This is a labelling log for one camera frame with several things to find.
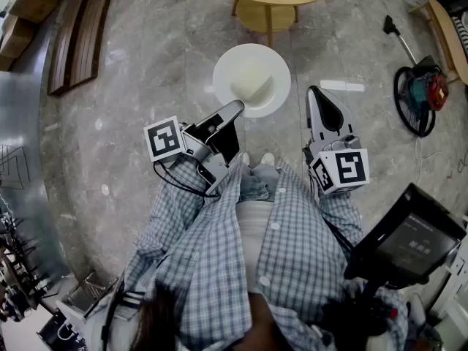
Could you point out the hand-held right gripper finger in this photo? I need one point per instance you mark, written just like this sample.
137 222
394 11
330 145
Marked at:
332 115
314 108

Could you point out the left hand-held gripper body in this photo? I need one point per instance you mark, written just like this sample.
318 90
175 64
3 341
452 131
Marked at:
166 139

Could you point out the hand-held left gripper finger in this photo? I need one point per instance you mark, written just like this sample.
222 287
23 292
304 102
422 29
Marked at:
228 145
228 113

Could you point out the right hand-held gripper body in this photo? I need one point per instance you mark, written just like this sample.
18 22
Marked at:
347 170

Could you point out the pale food block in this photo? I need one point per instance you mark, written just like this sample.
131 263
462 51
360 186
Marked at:
250 80

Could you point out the white round plate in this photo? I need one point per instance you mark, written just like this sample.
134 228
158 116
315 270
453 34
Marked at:
226 68

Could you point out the person's left forearm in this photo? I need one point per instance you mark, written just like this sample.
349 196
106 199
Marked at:
172 210

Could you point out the person's right forearm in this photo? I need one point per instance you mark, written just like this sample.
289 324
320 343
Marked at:
340 214

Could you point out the person's left white shoe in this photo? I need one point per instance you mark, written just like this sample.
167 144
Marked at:
244 158

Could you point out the person's white shoe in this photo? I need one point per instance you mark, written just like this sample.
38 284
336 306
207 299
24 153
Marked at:
268 158
244 158

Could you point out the person's right white shoe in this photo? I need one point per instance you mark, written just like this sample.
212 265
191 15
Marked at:
268 158

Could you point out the person's legs in jeans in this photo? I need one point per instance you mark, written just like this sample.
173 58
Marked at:
259 181

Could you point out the teal and red vacuum cleaner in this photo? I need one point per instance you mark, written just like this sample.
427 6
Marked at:
420 91

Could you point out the black screen device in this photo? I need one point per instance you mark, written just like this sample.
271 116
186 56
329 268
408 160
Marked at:
413 240

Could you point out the person's torso in plaid shirt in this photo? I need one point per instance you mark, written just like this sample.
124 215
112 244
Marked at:
219 251

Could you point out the vacuum wand with black nozzle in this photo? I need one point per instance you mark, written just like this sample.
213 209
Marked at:
388 24

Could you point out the dark wooden slatted bench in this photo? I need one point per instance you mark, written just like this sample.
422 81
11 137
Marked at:
84 31

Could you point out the light wooden chair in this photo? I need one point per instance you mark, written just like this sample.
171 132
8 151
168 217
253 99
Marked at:
444 31

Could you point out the white cabinet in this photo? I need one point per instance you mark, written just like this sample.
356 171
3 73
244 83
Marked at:
457 269

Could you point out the striped cushion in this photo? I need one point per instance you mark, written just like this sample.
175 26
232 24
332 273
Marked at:
461 31

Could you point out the group of black chairs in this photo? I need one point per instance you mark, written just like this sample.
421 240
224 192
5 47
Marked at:
18 269

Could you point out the black box with white print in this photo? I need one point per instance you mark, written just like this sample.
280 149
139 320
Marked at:
55 335

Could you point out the black rig mount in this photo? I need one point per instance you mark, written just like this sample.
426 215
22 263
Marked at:
365 313

